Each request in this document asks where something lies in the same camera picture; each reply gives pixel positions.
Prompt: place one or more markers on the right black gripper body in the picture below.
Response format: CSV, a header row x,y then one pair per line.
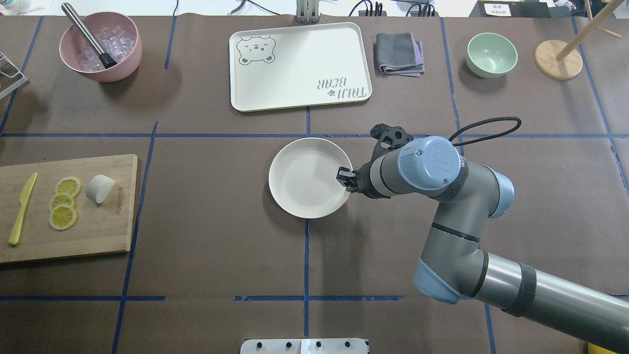
x,y
362,182

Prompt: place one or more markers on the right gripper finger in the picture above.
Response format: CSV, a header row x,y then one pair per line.
x,y
351,187
345,175

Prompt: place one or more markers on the cream round plate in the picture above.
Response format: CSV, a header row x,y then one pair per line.
x,y
302,178

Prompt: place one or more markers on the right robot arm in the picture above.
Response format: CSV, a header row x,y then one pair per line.
x,y
452,263

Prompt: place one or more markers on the white bear tray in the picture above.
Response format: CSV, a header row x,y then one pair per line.
x,y
300,66

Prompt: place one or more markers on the grey folded cloth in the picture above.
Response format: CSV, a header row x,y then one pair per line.
x,y
399,54

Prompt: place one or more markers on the green bowl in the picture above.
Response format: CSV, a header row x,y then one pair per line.
x,y
490,55

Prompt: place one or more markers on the black label box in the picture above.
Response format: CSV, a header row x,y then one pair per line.
x,y
510,9

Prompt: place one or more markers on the wooden mug tree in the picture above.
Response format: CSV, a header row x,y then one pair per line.
x,y
561,60

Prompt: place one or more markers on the bamboo cutting board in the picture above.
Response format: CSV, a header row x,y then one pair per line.
x,y
104,228

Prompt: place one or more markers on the steel muddler black tip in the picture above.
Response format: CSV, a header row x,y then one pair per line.
x,y
105,58

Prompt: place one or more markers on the pink bowl with ice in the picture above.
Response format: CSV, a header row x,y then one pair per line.
x,y
105,47

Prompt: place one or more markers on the lemon slice top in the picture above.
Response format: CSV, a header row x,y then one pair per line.
x,y
69,185

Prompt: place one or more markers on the lemon slice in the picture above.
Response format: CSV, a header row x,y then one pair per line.
x,y
62,218
69,185
61,199

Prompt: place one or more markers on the lemon slice middle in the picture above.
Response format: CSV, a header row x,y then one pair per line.
x,y
61,199

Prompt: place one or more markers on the lemon slice bottom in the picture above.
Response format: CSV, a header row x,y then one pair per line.
x,y
62,218

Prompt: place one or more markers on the yellow lemon lower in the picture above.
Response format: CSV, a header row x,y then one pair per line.
x,y
595,349

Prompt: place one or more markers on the white cup rack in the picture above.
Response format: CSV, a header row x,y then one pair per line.
x,y
11,78

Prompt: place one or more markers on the yellow plastic knife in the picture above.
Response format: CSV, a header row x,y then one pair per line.
x,y
16,230

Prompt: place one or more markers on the white pole mount base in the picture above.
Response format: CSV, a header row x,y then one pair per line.
x,y
306,346

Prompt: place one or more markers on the aluminium frame post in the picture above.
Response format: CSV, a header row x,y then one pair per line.
x,y
307,11

